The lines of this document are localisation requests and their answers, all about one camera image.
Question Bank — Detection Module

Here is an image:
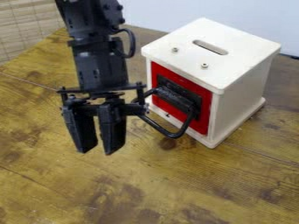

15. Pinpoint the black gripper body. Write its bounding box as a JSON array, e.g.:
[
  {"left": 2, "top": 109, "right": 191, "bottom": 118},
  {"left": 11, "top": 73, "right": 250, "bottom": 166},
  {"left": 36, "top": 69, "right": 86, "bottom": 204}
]
[{"left": 59, "top": 38, "right": 149, "bottom": 116}]

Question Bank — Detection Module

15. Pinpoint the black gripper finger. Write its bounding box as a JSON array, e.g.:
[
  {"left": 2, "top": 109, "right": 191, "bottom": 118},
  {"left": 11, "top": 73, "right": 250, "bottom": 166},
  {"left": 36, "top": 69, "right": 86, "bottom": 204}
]
[
  {"left": 98, "top": 102, "right": 127, "bottom": 155},
  {"left": 62, "top": 106, "right": 99, "bottom": 153}
]

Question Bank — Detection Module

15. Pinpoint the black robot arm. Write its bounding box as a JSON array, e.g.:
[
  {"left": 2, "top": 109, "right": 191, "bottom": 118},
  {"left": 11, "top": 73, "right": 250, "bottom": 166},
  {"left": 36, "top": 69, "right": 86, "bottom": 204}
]
[{"left": 55, "top": 0, "right": 147, "bottom": 155}]

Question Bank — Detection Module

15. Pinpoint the red drawer front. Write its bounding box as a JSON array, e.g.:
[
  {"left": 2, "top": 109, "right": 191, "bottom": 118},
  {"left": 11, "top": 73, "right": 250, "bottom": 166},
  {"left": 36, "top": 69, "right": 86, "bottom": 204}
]
[{"left": 151, "top": 62, "right": 213, "bottom": 135}]

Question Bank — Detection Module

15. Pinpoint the white wooden box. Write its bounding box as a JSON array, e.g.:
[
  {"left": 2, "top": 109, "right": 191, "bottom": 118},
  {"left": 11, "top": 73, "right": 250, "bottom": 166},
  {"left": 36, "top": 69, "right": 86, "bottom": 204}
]
[{"left": 142, "top": 17, "right": 281, "bottom": 148}]

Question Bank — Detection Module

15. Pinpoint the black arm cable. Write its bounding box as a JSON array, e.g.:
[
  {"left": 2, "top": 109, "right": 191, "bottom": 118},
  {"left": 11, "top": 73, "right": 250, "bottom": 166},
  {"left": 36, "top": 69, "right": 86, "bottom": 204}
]
[{"left": 115, "top": 28, "right": 138, "bottom": 60}]

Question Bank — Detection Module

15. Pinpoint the black metal drawer handle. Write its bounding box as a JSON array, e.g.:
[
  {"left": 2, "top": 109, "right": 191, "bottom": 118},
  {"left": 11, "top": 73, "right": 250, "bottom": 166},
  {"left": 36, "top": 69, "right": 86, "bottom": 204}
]
[{"left": 133, "top": 84, "right": 201, "bottom": 139}]

